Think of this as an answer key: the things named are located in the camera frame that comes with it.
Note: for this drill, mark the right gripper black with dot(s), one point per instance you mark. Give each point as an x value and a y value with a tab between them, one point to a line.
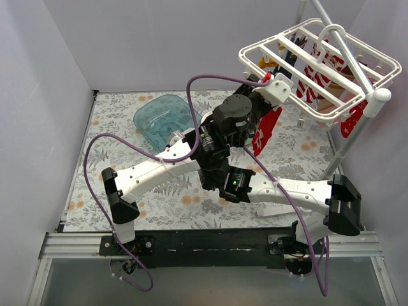
205	180

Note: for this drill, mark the red sock white pattern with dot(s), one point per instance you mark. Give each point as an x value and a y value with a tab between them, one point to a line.
265	129

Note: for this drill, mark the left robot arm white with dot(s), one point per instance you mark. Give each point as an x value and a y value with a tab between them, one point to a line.
124	187

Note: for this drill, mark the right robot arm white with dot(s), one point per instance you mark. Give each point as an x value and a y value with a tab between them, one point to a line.
323	207

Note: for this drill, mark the white clip hanger rack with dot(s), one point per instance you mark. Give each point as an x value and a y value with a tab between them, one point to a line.
250	55

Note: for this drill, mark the yellow sock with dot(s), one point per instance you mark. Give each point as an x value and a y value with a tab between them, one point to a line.
266	62

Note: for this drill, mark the red white striped sock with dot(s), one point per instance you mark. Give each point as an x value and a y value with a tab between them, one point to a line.
308	94

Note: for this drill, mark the dark green sock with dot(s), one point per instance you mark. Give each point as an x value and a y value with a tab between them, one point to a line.
288	56

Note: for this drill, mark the floral tablecloth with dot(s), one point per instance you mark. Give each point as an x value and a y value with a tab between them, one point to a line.
112	141

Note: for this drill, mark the red snowflake sock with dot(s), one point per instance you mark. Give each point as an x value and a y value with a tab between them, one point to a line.
347	126

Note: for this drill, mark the teal plastic basin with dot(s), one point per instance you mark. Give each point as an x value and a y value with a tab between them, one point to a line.
158	119

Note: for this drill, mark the metal drying stand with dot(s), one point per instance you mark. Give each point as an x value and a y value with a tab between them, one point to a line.
366	75

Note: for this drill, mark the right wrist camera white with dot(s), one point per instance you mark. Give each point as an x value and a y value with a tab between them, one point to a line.
277	91

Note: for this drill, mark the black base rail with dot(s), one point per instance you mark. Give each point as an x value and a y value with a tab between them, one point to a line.
272	248

